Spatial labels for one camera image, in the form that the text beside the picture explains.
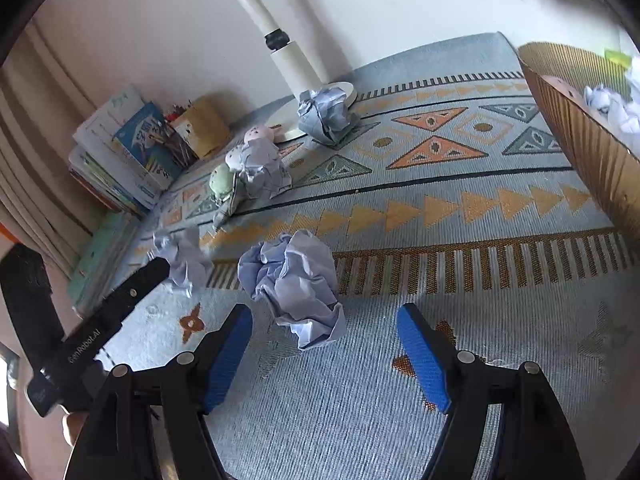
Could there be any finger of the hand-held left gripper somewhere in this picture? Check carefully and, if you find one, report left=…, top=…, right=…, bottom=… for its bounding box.
left=102, top=257, right=172, bottom=322

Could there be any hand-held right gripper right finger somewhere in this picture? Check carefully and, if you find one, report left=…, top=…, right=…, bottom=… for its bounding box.
left=396, top=303, right=587, bottom=480

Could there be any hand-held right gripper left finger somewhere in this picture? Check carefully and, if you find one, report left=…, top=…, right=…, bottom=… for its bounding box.
left=65, top=304, right=254, bottom=480

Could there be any grey patterned plush keychain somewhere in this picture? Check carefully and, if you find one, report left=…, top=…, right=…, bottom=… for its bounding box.
left=212, top=192, right=246, bottom=233

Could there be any green plush keychain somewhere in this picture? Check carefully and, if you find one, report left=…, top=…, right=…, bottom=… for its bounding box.
left=209, top=164, right=236, bottom=201

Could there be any pink plush keychain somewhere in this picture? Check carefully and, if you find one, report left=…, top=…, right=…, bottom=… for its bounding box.
left=243, top=124, right=285, bottom=145

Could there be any brown ribbed basket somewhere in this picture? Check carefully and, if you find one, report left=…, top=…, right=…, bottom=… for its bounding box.
left=516, top=42, right=640, bottom=233

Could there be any person's left hand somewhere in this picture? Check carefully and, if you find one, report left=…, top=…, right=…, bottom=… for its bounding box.
left=64, top=409, right=91, bottom=443

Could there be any stack of flat green books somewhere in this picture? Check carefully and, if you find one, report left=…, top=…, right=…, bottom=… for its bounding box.
left=67, top=210, right=143, bottom=311

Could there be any patterned woven mat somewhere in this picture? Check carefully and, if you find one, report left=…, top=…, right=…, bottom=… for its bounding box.
left=107, top=31, right=640, bottom=480

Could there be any black mesh pen holder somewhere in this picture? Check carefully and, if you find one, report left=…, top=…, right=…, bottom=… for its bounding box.
left=159, top=127, right=200, bottom=170

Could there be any row of upright books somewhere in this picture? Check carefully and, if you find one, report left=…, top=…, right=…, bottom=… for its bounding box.
left=69, top=84, right=183, bottom=213

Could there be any beige curtain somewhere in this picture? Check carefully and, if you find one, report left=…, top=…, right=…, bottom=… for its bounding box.
left=0, top=20, right=108, bottom=281

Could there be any tan pen holder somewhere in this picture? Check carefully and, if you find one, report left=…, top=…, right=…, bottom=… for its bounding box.
left=170, top=92, right=232, bottom=158

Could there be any white desk lamp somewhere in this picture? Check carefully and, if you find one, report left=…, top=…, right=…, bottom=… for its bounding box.
left=202, top=0, right=358, bottom=143

